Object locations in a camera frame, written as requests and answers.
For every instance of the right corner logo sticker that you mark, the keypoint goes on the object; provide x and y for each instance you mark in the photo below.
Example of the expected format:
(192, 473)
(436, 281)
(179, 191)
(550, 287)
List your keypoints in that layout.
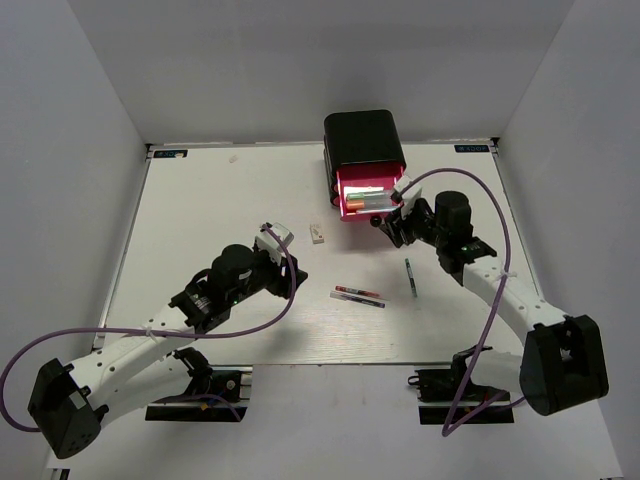
(471, 148)

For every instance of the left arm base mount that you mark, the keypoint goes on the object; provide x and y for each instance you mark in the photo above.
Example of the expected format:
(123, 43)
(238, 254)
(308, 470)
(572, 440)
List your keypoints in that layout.
(213, 395)

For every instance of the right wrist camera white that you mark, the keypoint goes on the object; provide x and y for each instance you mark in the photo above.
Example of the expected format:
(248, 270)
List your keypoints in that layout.
(405, 193)

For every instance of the red pen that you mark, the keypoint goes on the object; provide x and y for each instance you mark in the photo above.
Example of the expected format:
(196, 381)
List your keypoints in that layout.
(359, 292)

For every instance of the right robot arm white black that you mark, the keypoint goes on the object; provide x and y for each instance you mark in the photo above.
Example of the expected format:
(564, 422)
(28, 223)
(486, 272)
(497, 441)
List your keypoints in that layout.
(562, 364)

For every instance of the green pen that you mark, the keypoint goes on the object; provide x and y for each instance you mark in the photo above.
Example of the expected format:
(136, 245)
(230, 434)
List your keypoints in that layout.
(411, 278)

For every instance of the left corner logo sticker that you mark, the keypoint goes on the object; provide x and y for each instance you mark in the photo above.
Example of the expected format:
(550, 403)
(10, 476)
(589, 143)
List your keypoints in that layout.
(170, 154)

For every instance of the orange highlighter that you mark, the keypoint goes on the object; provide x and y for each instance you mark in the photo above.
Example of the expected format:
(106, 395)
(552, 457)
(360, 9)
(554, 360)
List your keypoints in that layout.
(360, 205)

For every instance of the white staples box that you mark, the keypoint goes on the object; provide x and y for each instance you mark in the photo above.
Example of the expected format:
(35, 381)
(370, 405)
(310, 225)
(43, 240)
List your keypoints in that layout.
(317, 233)

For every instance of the purple pen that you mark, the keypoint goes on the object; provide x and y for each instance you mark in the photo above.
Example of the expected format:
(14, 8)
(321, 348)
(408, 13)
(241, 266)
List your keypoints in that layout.
(356, 299)

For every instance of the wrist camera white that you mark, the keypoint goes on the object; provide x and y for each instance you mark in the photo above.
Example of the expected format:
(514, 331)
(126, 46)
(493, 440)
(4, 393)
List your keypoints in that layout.
(272, 240)
(405, 193)

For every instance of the blue highlighter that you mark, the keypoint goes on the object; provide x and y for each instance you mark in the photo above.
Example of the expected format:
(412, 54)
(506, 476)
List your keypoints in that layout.
(385, 202)

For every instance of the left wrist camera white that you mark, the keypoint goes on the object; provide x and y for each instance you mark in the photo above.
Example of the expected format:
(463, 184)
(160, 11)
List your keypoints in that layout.
(272, 240)

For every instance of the black drawer cabinet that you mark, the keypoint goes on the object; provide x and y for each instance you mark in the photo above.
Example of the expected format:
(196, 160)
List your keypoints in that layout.
(361, 148)

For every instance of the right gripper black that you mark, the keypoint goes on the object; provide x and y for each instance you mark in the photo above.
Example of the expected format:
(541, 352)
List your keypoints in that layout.
(396, 223)

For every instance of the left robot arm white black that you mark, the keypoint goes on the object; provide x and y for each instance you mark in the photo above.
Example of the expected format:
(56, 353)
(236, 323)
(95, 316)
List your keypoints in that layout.
(71, 403)

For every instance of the corner logo sticker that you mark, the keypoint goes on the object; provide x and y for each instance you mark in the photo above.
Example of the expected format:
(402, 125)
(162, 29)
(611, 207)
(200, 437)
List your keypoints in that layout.
(471, 148)
(170, 154)

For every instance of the green highlighter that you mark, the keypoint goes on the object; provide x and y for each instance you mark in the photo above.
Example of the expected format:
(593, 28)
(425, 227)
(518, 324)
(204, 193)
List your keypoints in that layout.
(366, 195)

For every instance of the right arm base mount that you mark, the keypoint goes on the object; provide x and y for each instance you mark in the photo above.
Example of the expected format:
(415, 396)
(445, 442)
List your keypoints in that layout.
(435, 390)

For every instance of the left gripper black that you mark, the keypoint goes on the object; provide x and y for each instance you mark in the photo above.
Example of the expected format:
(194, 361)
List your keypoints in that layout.
(282, 284)

